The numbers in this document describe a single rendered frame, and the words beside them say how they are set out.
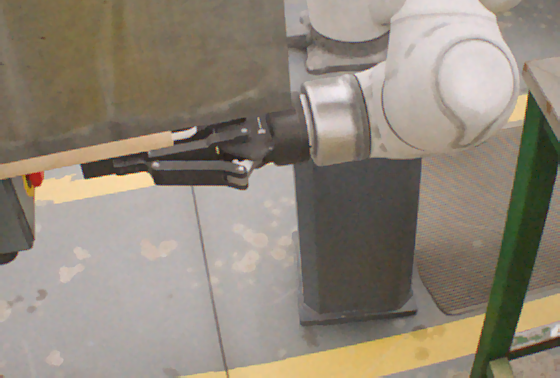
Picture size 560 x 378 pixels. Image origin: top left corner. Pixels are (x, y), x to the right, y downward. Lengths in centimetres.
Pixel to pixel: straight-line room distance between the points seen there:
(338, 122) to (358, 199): 86
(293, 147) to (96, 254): 142
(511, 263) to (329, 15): 52
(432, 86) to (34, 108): 37
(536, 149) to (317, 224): 64
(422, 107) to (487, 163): 167
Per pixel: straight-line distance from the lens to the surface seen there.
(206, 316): 209
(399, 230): 184
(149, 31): 43
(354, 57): 156
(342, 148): 90
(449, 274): 215
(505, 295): 158
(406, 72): 76
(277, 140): 89
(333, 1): 149
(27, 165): 68
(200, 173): 89
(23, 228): 104
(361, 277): 194
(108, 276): 221
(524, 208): 139
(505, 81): 73
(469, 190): 233
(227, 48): 44
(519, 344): 179
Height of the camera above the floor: 171
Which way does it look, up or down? 46 degrees down
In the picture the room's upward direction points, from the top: 5 degrees counter-clockwise
